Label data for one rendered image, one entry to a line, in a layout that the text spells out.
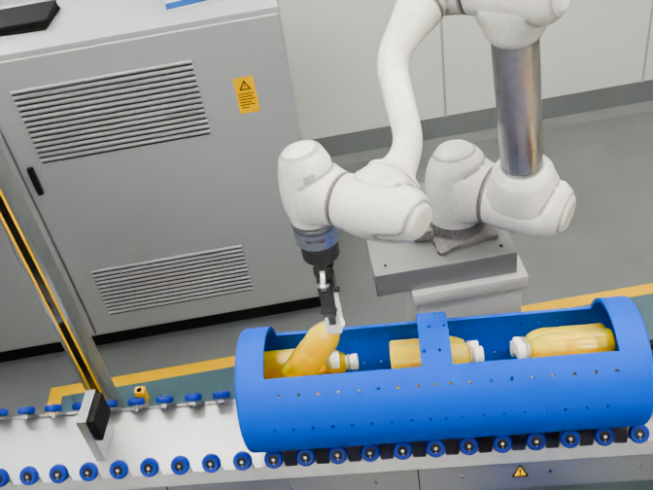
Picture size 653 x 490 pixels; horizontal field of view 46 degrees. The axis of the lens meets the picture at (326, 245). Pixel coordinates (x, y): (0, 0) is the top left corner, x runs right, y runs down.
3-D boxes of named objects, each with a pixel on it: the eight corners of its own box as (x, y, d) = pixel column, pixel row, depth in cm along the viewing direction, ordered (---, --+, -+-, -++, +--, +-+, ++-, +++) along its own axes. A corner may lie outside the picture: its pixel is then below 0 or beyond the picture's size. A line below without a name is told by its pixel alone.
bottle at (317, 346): (311, 390, 173) (351, 340, 162) (283, 385, 170) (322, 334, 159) (306, 365, 178) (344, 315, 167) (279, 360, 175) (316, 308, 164)
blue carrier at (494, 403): (263, 375, 198) (240, 303, 179) (609, 348, 190) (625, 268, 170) (256, 476, 178) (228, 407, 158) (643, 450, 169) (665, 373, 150)
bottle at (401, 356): (389, 342, 169) (474, 335, 167) (391, 350, 175) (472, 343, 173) (392, 373, 166) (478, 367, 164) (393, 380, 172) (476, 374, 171)
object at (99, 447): (106, 428, 197) (85, 389, 187) (120, 427, 196) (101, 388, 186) (96, 462, 189) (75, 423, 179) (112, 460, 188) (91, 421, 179)
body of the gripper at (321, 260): (300, 227, 152) (307, 262, 158) (298, 255, 146) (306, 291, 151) (337, 224, 151) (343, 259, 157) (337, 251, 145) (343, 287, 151)
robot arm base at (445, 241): (400, 225, 220) (399, 209, 217) (470, 202, 224) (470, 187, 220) (427, 262, 207) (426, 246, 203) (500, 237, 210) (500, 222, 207)
